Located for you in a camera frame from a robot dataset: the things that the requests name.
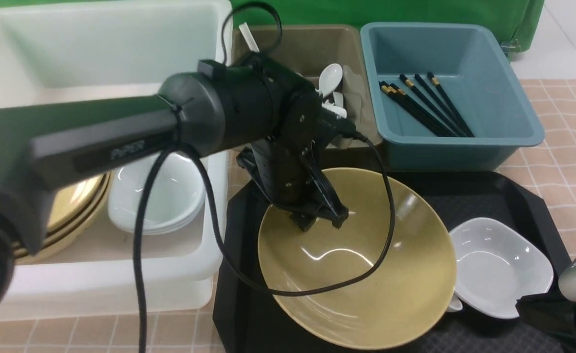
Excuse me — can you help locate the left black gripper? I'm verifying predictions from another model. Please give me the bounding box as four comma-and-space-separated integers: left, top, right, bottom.
236, 133, 349, 232

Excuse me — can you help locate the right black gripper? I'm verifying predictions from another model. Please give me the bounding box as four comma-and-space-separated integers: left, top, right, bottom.
516, 293, 576, 353

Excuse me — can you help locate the white square side dish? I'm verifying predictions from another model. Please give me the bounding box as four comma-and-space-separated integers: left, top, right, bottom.
450, 217, 554, 320

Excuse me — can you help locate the yellow noodle bowl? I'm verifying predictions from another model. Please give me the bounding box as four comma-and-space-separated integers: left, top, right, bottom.
258, 168, 457, 350

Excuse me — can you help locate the white ceramic soup spoon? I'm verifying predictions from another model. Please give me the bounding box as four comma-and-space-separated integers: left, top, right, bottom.
446, 294, 463, 313

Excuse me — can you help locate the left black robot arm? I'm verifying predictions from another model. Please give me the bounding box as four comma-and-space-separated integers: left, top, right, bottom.
0, 52, 348, 302

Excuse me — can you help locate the white spoon upright bowl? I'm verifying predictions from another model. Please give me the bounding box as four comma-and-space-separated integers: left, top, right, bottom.
318, 63, 343, 98

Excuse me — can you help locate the top stacked yellow bowl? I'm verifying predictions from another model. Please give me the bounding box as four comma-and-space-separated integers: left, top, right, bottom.
48, 174, 108, 232

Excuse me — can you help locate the stacked yellow bowl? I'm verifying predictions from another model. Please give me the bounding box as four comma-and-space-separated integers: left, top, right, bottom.
48, 174, 108, 232
16, 173, 111, 258
14, 179, 111, 265

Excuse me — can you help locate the middle stacked yellow bowl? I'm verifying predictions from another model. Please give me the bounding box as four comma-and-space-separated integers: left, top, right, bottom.
16, 173, 111, 258

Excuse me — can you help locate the bottom stacked yellow bowl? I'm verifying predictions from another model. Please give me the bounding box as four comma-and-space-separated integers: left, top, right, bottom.
14, 179, 111, 265

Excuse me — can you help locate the white spoon right side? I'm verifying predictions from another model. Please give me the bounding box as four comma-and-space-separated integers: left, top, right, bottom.
332, 91, 348, 119

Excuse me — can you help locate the top stacked white dish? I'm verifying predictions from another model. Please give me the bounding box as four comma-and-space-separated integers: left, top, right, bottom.
108, 153, 206, 211

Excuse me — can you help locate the black chopstick in bin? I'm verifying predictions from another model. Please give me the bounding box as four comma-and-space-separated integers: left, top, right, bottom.
399, 74, 467, 137
427, 72, 475, 138
415, 74, 470, 137
380, 84, 446, 137
388, 83, 458, 138

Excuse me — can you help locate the olive green plastic bin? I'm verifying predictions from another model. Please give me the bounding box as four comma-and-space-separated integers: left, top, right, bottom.
231, 25, 386, 171

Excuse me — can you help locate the tall leaning white spoon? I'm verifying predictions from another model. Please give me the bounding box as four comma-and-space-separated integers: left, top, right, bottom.
239, 23, 259, 53

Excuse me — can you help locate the teal blue plastic bin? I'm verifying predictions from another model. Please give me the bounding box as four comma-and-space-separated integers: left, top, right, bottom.
360, 22, 545, 171

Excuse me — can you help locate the metal clamp on backdrop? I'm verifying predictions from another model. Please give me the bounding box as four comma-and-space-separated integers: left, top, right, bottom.
500, 39, 521, 56

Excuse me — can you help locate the green cloth backdrop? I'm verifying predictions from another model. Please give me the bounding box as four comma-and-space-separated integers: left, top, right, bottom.
0, 0, 546, 53

